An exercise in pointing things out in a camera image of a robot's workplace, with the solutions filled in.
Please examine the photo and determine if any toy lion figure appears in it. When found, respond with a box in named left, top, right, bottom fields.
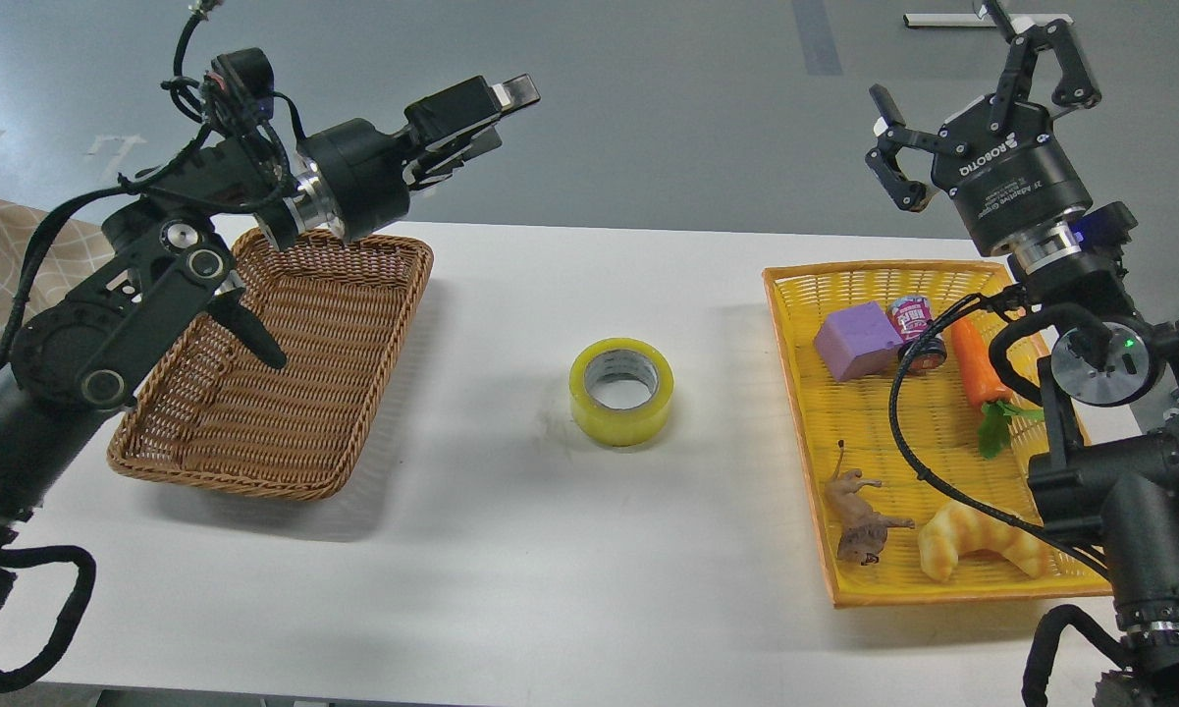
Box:
left=824, top=440, right=918, bottom=567

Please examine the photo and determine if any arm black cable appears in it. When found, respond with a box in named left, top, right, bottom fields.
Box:
left=0, top=546, right=97, bottom=694
left=887, top=285, right=1140, bottom=707

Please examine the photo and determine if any toy croissant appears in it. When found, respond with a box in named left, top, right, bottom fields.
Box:
left=918, top=501, right=1048, bottom=582

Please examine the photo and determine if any purple block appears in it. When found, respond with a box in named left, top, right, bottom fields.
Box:
left=814, top=300, right=903, bottom=382

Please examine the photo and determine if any toy carrot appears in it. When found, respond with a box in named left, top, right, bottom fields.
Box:
left=947, top=317, right=1043, bottom=460

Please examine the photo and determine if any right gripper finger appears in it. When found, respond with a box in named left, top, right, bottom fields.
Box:
left=981, top=1, right=1104, bottom=128
left=865, top=82, right=973, bottom=214

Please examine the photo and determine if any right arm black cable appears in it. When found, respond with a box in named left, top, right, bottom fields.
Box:
left=887, top=285, right=1140, bottom=707

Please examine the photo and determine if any brown wicker basket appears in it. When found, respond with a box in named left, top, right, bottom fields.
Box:
left=106, top=229, right=435, bottom=502

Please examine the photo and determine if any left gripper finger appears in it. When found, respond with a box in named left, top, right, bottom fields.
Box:
left=404, top=75, right=541, bottom=148
left=406, top=127, right=503, bottom=191

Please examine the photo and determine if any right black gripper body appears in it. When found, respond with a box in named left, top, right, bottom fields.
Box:
left=933, top=98, right=1093, bottom=256

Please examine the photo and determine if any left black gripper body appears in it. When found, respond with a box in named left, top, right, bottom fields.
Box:
left=285, top=118, right=410, bottom=243

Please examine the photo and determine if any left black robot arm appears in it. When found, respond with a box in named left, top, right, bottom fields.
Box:
left=0, top=48, right=540, bottom=551

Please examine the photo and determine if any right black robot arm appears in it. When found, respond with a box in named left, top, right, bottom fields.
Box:
left=867, top=1, right=1179, bottom=706

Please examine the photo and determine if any yellow plastic basket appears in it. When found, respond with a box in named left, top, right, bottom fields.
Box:
left=760, top=260, right=1111, bottom=608

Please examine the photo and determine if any yellow tape roll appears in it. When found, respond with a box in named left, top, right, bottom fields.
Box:
left=567, top=337, right=676, bottom=448

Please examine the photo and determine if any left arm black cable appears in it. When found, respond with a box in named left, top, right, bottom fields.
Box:
left=0, top=546, right=97, bottom=694

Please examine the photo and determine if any beige checkered cloth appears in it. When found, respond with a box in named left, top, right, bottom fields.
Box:
left=0, top=198, right=113, bottom=337

